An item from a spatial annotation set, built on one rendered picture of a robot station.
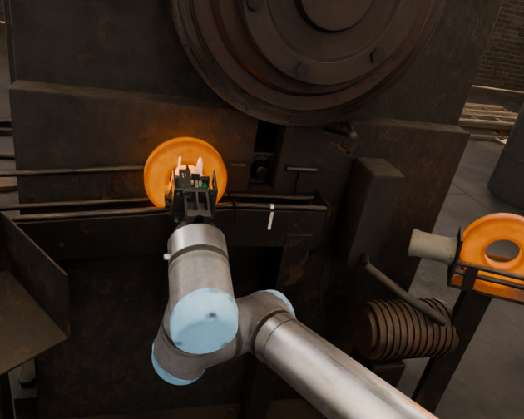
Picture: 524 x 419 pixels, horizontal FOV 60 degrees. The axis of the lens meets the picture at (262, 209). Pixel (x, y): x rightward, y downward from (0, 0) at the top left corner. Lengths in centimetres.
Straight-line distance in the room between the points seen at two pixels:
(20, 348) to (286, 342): 37
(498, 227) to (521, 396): 99
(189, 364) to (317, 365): 19
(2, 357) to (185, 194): 34
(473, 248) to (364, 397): 49
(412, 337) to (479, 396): 78
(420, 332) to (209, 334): 55
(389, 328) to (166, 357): 49
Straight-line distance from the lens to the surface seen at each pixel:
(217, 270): 63
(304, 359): 67
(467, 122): 497
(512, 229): 99
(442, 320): 101
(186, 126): 90
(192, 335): 62
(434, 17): 90
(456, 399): 172
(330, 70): 74
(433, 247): 99
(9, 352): 73
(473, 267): 99
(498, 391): 184
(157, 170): 86
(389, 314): 101
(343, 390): 63
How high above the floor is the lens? 111
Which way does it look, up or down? 27 degrees down
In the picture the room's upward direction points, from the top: 11 degrees clockwise
